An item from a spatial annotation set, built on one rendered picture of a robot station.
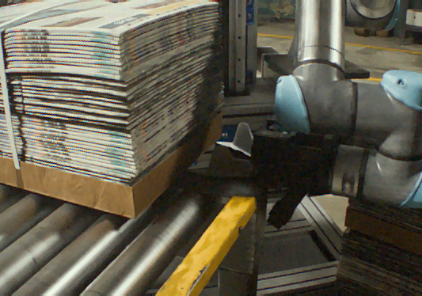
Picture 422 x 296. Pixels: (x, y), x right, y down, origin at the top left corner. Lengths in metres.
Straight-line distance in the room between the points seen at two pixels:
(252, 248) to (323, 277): 0.80
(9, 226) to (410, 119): 0.53
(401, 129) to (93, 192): 0.40
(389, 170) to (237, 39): 0.71
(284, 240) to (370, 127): 1.02
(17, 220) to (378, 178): 0.49
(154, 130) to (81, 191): 0.12
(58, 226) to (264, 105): 0.75
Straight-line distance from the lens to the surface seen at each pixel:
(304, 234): 1.65
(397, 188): 0.68
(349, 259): 0.99
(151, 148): 0.58
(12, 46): 0.61
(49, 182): 0.64
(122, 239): 0.59
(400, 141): 0.65
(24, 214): 0.65
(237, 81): 1.30
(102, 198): 0.59
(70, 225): 0.61
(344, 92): 0.64
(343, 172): 0.68
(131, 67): 0.53
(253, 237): 0.65
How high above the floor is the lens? 1.11
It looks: 23 degrees down
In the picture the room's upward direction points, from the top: straight up
